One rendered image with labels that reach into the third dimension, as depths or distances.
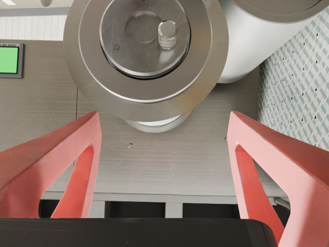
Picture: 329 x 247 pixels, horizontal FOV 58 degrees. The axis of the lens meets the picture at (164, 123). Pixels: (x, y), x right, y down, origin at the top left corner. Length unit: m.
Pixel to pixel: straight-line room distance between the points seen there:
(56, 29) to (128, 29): 3.05
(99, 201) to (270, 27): 0.45
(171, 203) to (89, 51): 0.40
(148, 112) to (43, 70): 0.41
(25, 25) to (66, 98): 2.88
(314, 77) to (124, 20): 0.21
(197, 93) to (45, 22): 3.16
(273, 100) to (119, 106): 0.26
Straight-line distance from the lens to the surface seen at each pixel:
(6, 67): 0.67
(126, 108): 0.26
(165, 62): 0.25
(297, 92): 0.39
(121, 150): 0.59
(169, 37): 0.22
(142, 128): 0.51
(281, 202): 0.60
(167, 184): 0.59
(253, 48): 0.35
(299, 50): 0.40
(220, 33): 0.28
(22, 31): 3.48
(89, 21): 0.28
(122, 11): 0.26
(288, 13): 0.31
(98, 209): 0.62
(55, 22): 3.34
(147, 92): 0.25
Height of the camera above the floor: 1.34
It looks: 4 degrees down
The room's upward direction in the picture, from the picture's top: 179 degrees counter-clockwise
